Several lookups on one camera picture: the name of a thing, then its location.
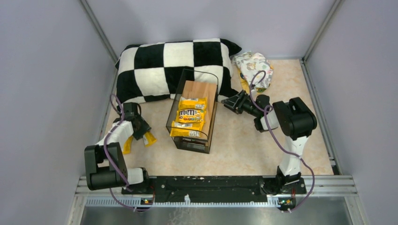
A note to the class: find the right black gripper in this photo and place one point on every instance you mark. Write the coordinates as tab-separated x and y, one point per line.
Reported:
238	102

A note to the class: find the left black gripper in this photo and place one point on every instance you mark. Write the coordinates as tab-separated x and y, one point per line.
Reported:
142	128

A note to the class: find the yellow candy bag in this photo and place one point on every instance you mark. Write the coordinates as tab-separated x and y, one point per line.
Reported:
186	129
127	146
192	103
149	139

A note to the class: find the yellow candy bag back side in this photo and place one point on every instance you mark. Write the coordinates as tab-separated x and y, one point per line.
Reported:
192	103

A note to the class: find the yellow peanut M&M bag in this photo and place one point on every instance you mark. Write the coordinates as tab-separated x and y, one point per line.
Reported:
190	116

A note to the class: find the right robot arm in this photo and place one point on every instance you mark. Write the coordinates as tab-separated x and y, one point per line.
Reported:
290	125

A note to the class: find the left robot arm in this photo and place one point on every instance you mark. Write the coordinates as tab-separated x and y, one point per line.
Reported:
105	166

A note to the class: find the yellow candy bag on shelf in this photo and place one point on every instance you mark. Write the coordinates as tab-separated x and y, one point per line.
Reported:
186	129

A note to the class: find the yellow cloth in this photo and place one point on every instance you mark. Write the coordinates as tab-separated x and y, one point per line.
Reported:
261	83

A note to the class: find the patterned white cloth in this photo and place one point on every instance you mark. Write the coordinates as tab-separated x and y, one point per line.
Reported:
251	64

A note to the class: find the black white checkered pillow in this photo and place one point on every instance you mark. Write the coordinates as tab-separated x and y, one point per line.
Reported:
152	72

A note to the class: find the black wire shelf wooden top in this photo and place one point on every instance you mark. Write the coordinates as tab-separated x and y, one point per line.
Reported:
196	84

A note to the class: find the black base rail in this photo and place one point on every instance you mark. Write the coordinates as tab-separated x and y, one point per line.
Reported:
218	190

